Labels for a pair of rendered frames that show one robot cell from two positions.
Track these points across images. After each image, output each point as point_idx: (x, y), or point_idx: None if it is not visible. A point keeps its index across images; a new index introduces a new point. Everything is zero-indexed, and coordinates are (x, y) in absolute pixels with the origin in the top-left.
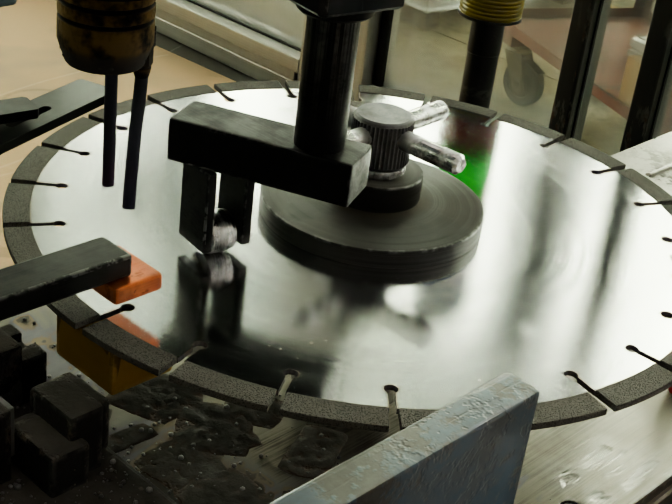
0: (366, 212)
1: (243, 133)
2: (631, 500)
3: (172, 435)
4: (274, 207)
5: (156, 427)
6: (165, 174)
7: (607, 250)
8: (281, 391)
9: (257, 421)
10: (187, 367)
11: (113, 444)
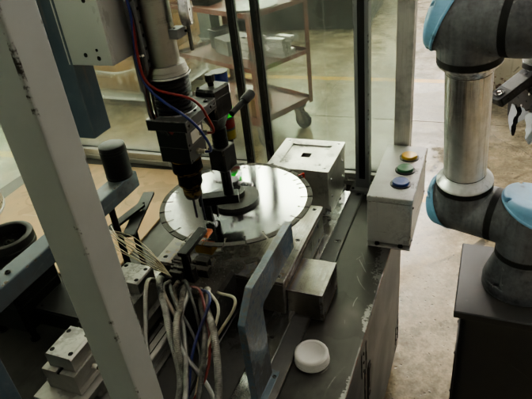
0: None
1: (214, 196)
2: (307, 233)
3: (215, 260)
4: (218, 207)
5: (211, 260)
6: (190, 208)
7: (284, 188)
8: None
9: (229, 250)
10: (226, 243)
11: None
